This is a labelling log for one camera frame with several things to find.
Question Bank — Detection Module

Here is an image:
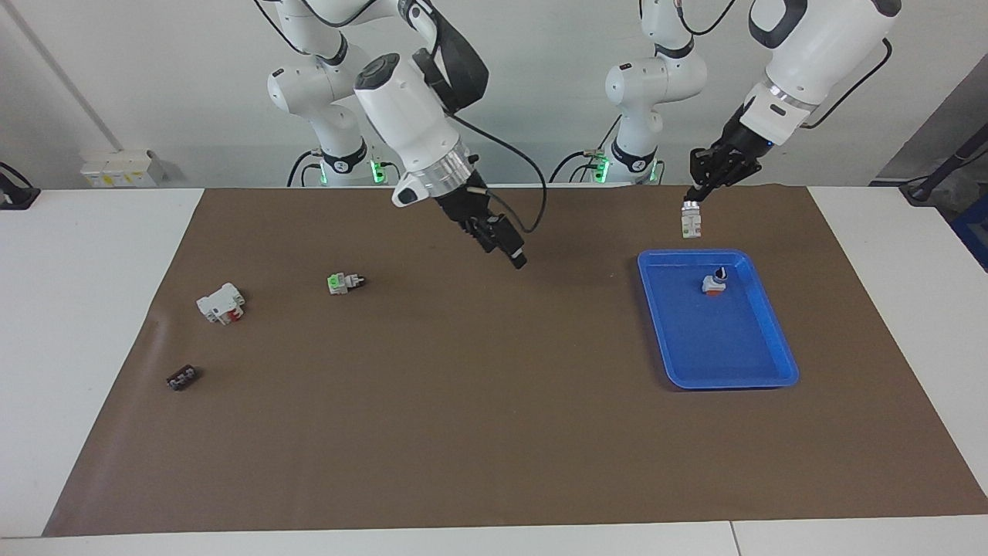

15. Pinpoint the black stand base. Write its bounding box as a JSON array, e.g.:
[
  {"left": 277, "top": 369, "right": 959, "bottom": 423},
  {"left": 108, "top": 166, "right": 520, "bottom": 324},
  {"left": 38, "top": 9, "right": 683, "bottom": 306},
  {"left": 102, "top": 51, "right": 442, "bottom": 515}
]
[{"left": 899, "top": 124, "right": 988, "bottom": 205}]

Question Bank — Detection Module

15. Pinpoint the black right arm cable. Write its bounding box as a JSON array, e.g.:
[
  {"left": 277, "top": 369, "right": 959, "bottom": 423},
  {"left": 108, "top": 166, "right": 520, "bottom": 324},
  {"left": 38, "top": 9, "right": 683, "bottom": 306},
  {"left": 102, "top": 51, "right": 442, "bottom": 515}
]
[{"left": 452, "top": 114, "right": 549, "bottom": 234}]

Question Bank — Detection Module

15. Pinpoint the brown table mat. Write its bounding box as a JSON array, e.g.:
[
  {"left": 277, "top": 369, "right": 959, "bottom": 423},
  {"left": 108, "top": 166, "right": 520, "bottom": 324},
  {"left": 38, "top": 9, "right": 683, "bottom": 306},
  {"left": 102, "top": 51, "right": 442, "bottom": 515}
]
[{"left": 42, "top": 184, "right": 988, "bottom": 537}]

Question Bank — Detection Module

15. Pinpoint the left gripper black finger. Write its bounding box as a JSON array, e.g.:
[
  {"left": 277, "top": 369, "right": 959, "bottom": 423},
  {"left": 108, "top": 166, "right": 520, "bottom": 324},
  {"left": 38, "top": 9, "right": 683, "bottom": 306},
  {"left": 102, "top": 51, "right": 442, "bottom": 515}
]
[
  {"left": 702, "top": 158, "right": 761, "bottom": 194},
  {"left": 687, "top": 148, "right": 726, "bottom": 203}
]

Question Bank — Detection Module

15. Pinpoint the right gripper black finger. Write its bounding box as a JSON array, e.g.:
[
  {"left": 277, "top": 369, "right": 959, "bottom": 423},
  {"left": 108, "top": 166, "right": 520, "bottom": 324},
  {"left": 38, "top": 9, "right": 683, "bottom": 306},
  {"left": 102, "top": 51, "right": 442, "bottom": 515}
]
[
  {"left": 462, "top": 220, "right": 499, "bottom": 254},
  {"left": 488, "top": 216, "right": 528, "bottom": 270}
]

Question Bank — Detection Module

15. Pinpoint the white circuit breaker red lever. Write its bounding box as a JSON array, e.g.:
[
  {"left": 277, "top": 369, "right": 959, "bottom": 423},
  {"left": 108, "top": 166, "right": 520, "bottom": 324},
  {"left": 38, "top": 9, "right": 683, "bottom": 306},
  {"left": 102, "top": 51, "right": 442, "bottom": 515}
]
[{"left": 196, "top": 283, "right": 246, "bottom": 326}]

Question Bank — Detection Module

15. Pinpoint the blue plastic tray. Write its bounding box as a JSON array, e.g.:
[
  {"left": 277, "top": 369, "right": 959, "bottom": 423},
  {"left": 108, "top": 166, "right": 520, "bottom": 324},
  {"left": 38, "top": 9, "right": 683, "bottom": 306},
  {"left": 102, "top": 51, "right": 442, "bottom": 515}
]
[{"left": 638, "top": 249, "right": 800, "bottom": 391}]

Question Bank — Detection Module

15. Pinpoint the blue box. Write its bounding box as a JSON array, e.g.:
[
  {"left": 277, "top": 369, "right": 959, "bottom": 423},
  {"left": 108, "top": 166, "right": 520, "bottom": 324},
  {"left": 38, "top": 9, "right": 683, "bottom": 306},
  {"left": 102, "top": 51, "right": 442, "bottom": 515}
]
[{"left": 951, "top": 210, "right": 988, "bottom": 273}]

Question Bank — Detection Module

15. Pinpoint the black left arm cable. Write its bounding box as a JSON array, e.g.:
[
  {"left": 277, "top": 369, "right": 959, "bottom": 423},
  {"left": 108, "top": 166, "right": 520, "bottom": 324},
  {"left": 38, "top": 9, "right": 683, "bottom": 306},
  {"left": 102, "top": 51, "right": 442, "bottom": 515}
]
[{"left": 803, "top": 37, "right": 895, "bottom": 130}]

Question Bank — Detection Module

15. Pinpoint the black clamp mount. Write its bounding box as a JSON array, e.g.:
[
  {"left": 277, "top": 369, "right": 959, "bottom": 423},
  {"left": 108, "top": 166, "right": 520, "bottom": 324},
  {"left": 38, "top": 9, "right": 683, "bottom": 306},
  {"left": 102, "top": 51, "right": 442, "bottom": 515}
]
[{"left": 0, "top": 162, "right": 41, "bottom": 211}]

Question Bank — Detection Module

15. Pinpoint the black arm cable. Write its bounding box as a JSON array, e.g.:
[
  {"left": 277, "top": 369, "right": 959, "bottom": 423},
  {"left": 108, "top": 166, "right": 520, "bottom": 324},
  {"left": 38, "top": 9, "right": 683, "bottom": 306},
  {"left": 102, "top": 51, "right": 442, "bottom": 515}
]
[
  {"left": 452, "top": 114, "right": 549, "bottom": 234},
  {"left": 803, "top": 37, "right": 895, "bottom": 130}
]

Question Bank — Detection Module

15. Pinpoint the black base cable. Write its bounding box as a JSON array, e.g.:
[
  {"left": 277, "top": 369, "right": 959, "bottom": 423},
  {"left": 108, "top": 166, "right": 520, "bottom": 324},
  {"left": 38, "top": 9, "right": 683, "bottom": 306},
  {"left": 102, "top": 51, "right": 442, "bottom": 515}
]
[
  {"left": 550, "top": 116, "right": 626, "bottom": 185},
  {"left": 287, "top": 149, "right": 321, "bottom": 188}
]

